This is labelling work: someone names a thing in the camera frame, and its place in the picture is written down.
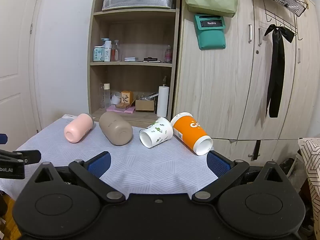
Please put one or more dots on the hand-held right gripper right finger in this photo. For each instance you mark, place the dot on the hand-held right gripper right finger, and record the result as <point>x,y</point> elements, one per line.
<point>218,164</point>

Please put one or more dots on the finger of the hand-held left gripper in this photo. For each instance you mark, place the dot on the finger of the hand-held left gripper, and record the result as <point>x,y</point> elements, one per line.
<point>3,139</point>
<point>27,156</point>

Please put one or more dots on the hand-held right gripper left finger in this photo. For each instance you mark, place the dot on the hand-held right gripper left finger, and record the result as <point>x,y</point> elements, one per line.
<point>99,164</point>

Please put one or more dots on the taupe cup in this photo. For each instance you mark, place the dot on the taupe cup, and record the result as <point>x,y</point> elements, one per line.
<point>113,128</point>

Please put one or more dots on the pink cup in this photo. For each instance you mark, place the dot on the pink cup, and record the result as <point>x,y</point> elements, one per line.
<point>76,129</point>

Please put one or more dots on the orange paper cup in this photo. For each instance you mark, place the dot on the orange paper cup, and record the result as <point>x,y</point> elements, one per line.
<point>190,132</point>

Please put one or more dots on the white leaf-print paper cup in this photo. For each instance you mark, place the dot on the white leaf-print paper cup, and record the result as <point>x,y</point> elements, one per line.
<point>157,131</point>

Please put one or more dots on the white patterned tablecloth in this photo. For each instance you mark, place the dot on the white patterned tablecloth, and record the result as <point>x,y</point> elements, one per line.
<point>140,165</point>

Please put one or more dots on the pink book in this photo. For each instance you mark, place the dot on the pink book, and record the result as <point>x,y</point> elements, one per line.
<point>125,110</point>

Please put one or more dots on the clear bottle with beige lid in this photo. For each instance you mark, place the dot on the clear bottle with beige lid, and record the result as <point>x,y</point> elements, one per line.
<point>106,96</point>

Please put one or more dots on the small yellow box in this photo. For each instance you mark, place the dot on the small yellow box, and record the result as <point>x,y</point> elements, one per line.
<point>126,97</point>

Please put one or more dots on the cardboard box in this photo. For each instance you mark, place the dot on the cardboard box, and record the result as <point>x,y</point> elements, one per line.
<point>144,105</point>

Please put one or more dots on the white paper towel roll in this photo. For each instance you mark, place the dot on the white paper towel roll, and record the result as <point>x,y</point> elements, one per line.
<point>162,101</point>

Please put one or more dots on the wooden wardrobe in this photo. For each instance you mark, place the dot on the wooden wardrobe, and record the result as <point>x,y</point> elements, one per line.
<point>225,80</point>

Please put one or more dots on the white door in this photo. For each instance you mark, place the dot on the white door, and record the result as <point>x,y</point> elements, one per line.
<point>15,55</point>

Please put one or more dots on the geometric patterned cushion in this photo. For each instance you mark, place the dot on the geometric patterned cushion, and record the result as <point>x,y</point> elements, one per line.
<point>312,160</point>

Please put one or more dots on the flat white box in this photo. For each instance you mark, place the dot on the flat white box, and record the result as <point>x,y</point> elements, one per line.
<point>131,59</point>

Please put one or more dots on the blue and white bottle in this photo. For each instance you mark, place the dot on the blue and white bottle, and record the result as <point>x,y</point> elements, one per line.
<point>98,54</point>

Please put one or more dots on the clear bottle with red liquid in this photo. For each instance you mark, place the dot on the clear bottle with red liquid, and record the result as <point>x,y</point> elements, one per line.
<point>116,52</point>

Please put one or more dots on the white pump bottle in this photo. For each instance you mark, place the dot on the white pump bottle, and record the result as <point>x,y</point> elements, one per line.
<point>107,51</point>

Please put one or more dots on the flat black item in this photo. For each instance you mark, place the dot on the flat black item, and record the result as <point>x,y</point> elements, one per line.
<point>151,60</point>

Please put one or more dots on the black ribbon bow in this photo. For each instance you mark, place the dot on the black ribbon bow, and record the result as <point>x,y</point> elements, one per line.
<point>277,62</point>

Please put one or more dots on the pink jar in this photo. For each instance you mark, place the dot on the pink jar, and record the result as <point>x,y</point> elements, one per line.
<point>168,55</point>

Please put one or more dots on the teal bag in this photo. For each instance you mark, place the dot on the teal bag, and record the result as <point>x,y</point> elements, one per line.
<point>212,36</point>

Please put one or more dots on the wooden shelf unit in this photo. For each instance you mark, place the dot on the wooden shelf unit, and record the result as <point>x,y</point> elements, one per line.
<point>136,27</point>

